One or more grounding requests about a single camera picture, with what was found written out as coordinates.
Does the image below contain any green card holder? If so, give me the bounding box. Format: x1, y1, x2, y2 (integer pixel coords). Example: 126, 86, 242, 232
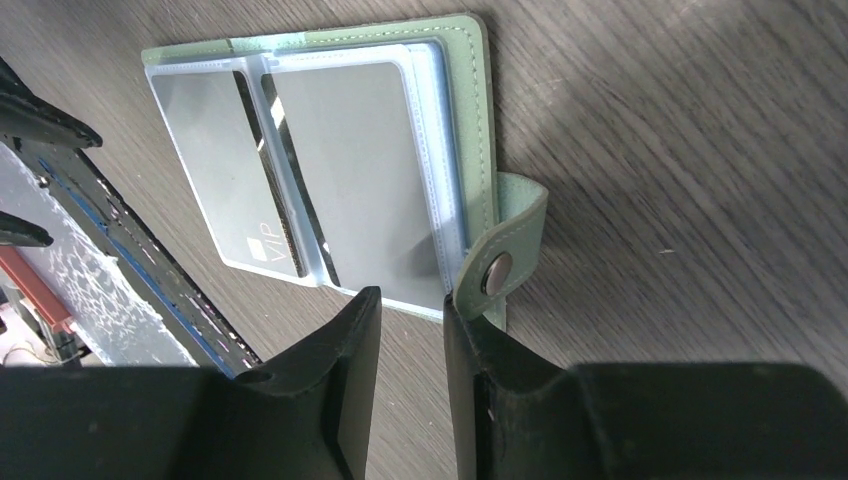
142, 14, 548, 328

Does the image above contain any grey credit card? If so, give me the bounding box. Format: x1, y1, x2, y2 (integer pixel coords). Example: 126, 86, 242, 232
262, 61, 445, 310

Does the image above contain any grey VIP card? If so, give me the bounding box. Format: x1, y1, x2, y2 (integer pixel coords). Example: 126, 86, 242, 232
151, 71, 305, 278

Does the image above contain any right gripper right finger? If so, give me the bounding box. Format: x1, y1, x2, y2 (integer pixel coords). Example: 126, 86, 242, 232
443, 302, 847, 479

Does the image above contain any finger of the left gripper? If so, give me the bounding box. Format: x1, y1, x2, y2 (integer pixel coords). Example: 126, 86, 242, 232
1, 59, 103, 149
0, 211, 53, 248

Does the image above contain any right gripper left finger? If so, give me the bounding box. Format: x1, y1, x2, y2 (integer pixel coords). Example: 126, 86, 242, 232
1, 286, 382, 479

